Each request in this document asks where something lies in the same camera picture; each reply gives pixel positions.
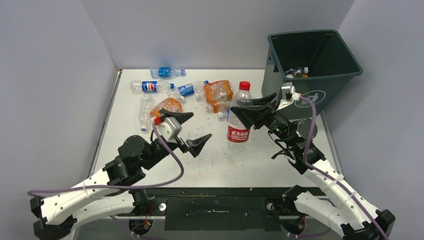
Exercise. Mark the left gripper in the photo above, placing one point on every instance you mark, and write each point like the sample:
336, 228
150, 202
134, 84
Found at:
195, 145

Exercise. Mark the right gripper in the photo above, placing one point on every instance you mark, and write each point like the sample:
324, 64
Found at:
250, 115

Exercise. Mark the orange label crushed bottle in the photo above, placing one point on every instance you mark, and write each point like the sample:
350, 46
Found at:
168, 104

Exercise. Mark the clear bottle white cap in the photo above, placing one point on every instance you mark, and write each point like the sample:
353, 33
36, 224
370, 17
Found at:
237, 133

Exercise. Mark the large orange label bottle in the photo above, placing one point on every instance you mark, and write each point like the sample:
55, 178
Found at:
217, 91

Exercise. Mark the crushed clear water bottle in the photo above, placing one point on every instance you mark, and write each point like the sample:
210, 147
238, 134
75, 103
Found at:
291, 73

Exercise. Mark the clear bottle blue label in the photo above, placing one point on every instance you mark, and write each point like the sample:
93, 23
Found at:
224, 115
182, 92
166, 72

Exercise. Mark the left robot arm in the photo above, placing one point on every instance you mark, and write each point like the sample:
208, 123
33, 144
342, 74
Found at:
114, 189

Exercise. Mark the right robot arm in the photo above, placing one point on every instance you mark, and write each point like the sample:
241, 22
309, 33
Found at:
347, 213

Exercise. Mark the dark green trash bin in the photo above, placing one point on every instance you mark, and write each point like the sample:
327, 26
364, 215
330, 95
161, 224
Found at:
331, 66

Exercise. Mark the clear bottle blue label tilted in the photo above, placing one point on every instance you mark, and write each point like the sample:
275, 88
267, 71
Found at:
182, 92

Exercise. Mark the clear unlabelled bottle blue cap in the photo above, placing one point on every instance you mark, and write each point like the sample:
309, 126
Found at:
147, 103

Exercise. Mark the pepsi bottle blue cap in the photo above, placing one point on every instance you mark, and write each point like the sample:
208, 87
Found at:
151, 86

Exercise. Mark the white knob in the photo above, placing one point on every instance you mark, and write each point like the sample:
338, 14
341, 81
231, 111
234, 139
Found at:
162, 207

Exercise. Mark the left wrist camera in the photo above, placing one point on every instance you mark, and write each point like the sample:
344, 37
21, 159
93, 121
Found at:
168, 127

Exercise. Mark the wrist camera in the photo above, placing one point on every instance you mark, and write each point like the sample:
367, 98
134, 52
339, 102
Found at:
287, 96
168, 127

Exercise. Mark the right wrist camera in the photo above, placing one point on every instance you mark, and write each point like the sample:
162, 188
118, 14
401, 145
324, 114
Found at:
287, 96

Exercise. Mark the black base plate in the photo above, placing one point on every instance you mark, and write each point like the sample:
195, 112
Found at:
215, 212

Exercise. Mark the aluminium rail frame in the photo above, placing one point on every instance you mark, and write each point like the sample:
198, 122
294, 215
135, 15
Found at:
120, 229

